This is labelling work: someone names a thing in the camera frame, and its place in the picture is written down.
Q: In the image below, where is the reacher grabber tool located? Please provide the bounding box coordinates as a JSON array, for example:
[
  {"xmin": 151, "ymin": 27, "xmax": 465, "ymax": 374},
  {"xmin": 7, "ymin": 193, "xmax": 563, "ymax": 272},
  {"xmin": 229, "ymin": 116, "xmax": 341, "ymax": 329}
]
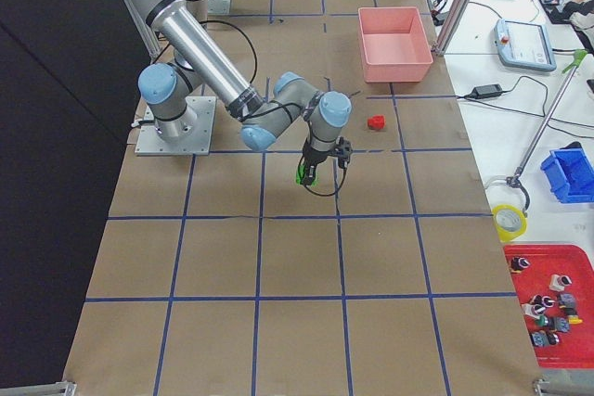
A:
[{"xmin": 484, "ymin": 49, "xmax": 588, "ymax": 217}]

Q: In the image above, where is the red toy block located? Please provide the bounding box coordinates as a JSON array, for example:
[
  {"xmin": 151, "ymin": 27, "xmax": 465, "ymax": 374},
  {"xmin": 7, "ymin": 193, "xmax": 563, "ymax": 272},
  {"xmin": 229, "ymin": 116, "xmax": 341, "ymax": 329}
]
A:
[{"xmin": 367, "ymin": 115, "xmax": 386, "ymax": 132}]

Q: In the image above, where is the pink plastic box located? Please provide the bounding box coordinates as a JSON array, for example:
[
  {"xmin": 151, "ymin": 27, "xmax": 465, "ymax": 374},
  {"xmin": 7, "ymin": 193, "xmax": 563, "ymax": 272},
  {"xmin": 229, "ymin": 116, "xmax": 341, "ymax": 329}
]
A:
[{"xmin": 358, "ymin": 6, "xmax": 433, "ymax": 83}]

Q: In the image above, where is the yellow tape roll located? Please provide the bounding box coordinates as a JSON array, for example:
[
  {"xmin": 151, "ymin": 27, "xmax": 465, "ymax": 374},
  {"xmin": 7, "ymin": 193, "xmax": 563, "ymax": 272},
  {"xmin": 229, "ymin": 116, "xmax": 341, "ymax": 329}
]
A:
[{"xmin": 492, "ymin": 204, "xmax": 527, "ymax": 243}]

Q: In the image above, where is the black power adapter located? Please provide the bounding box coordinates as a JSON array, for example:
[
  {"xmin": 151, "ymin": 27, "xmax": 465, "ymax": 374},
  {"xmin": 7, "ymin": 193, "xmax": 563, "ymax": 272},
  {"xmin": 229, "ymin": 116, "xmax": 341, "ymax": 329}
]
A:
[{"xmin": 469, "ymin": 83, "xmax": 504, "ymax": 100}]

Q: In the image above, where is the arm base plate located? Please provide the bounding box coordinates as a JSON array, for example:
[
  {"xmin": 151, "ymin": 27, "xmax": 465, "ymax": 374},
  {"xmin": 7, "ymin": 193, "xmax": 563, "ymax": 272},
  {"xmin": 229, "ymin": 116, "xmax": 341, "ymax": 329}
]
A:
[
  {"xmin": 135, "ymin": 96, "xmax": 216, "ymax": 156},
  {"xmin": 207, "ymin": 0, "xmax": 231, "ymax": 16}
]

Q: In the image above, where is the green toy block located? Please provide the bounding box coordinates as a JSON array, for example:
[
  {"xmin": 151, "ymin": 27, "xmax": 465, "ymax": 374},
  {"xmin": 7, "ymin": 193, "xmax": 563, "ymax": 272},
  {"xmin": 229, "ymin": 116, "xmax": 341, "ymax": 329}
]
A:
[{"xmin": 295, "ymin": 164, "xmax": 317, "ymax": 186}]

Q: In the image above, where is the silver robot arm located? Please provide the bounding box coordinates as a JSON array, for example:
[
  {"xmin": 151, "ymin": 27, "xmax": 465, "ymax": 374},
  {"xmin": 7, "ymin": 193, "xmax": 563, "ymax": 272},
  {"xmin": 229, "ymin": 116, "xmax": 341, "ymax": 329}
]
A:
[{"xmin": 131, "ymin": 0, "xmax": 353, "ymax": 188}]

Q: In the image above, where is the blue storage bin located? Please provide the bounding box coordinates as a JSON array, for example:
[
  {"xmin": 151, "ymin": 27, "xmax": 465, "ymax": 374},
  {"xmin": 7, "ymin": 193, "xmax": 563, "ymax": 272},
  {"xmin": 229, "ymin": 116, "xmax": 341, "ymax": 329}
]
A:
[{"xmin": 540, "ymin": 148, "xmax": 593, "ymax": 204}]

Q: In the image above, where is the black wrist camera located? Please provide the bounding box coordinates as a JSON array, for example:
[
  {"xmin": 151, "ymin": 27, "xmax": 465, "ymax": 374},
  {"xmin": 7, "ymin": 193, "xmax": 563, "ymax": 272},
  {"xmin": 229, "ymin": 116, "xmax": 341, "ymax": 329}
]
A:
[{"xmin": 334, "ymin": 136, "xmax": 353, "ymax": 171}]

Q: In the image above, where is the red tray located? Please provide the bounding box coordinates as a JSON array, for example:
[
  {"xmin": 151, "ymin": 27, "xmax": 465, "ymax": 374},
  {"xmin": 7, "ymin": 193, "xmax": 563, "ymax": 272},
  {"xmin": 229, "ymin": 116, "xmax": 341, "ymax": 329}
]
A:
[{"xmin": 504, "ymin": 244, "xmax": 593, "ymax": 368}]

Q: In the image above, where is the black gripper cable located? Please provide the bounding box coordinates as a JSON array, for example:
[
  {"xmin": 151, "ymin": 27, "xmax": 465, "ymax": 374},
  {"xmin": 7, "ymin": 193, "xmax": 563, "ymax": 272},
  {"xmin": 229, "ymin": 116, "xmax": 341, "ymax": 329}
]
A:
[{"xmin": 303, "ymin": 154, "xmax": 350, "ymax": 198}]

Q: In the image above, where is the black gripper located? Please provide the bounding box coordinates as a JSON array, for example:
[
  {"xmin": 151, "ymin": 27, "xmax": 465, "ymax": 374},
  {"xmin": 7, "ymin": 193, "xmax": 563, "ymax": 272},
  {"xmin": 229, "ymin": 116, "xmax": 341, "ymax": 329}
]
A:
[{"xmin": 298, "ymin": 138, "xmax": 337, "ymax": 185}]

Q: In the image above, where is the teach pendant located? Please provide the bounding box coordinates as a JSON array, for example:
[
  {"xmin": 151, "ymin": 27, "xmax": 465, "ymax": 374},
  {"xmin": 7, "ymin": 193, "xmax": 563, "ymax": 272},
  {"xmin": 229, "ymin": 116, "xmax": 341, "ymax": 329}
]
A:
[{"xmin": 494, "ymin": 19, "xmax": 557, "ymax": 72}]

